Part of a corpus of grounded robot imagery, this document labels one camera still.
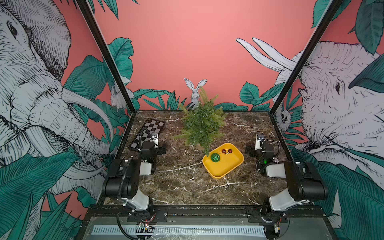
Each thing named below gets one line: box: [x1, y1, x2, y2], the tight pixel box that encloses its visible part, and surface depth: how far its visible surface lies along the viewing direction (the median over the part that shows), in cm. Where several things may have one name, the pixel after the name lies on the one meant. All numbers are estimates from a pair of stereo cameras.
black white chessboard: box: [130, 118, 166, 151], surface depth 109 cm
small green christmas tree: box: [173, 87, 228, 157], surface depth 78 cm
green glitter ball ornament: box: [211, 153, 220, 163], surface depth 92 cm
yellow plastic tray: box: [202, 143, 244, 179], surface depth 93 cm
